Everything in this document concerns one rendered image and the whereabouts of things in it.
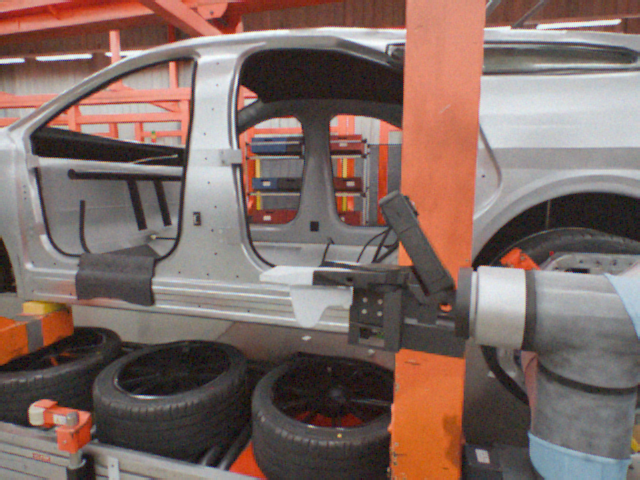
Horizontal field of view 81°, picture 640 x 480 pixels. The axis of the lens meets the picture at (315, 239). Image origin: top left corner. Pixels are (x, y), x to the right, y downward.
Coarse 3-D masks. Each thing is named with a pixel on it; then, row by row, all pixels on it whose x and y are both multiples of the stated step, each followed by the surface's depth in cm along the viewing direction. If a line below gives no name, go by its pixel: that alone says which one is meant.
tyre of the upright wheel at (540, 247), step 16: (528, 240) 137; (544, 240) 127; (560, 240) 124; (576, 240) 122; (592, 240) 121; (608, 240) 120; (624, 240) 119; (496, 256) 147; (528, 256) 127; (544, 256) 125; (496, 352) 134; (496, 368) 134; (512, 384) 134; (528, 400) 133
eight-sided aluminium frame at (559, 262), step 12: (564, 252) 121; (552, 264) 118; (564, 264) 116; (576, 264) 116; (588, 264) 115; (600, 264) 114; (612, 264) 115; (624, 264) 113; (504, 348) 125; (504, 360) 125; (516, 372) 125; (636, 408) 117; (636, 420) 117
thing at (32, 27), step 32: (32, 0) 438; (64, 0) 387; (96, 0) 384; (128, 0) 381; (192, 0) 363; (256, 0) 338; (288, 0) 338; (320, 0) 338; (0, 32) 414; (32, 32) 408; (64, 32) 408; (96, 32) 408
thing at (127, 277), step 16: (80, 256) 184; (96, 256) 182; (112, 256) 180; (128, 256) 178; (144, 256) 177; (80, 272) 183; (96, 272) 181; (112, 272) 179; (128, 272) 177; (144, 272) 174; (80, 288) 182; (96, 288) 180; (112, 288) 177; (128, 288) 175; (144, 288) 172; (144, 304) 174
